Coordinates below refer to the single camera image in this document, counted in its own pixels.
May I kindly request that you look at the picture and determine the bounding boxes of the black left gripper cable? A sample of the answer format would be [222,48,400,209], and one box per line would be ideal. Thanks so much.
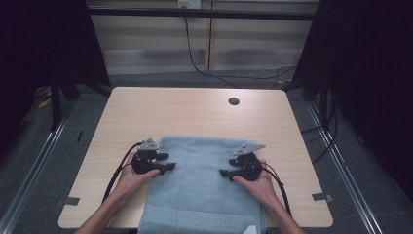
[101,140,144,205]

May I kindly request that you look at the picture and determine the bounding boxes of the white wall socket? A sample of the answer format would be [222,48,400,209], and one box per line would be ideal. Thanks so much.
[176,0,203,10]

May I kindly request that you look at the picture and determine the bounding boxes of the metal floor rail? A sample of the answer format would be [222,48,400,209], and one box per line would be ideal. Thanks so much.
[306,100,385,234]
[0,106,73,234]

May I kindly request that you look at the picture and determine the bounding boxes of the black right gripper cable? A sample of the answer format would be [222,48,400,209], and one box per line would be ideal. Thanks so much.
[260,162,292,218]

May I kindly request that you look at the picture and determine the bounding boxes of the black floor cables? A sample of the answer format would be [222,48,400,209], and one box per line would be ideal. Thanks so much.
[300,92,339,165]

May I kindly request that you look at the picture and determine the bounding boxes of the light blue towel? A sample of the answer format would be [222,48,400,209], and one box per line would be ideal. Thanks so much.
[137,135,269,234]

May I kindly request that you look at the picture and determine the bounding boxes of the grey tape strip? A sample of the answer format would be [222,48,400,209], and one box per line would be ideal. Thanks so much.
[62,196,81,207]
[311,192,334,203]

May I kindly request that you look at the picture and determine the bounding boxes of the person's left hand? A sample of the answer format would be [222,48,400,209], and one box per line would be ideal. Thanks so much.
[114,151,162,200]

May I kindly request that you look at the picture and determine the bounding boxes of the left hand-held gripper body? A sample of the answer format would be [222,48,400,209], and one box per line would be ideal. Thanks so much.
[131,137,164,176]

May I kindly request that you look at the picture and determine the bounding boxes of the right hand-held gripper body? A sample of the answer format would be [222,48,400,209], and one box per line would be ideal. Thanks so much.
[231,143,267,182]

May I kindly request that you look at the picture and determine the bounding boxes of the black horizontal bar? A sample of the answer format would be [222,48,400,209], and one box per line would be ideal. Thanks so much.
[87,7,319,21]

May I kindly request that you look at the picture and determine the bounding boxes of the black wall socket cable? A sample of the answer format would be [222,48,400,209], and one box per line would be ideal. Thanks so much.
[183,16,297,90]

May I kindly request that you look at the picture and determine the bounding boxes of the black curtain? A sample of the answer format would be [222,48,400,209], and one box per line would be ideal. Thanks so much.
[291,0,413,204]
[0,0,112,157]

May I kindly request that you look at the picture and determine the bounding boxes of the black metal stand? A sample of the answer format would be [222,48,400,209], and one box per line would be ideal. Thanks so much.
[48,72,113,133]

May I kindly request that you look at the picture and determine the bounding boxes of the person's right hand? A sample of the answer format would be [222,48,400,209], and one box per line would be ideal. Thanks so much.
[232,158,278,209]

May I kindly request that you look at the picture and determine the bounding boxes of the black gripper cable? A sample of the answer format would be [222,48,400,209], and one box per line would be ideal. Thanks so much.
[101,140,144,205]
[260,162,292,218]

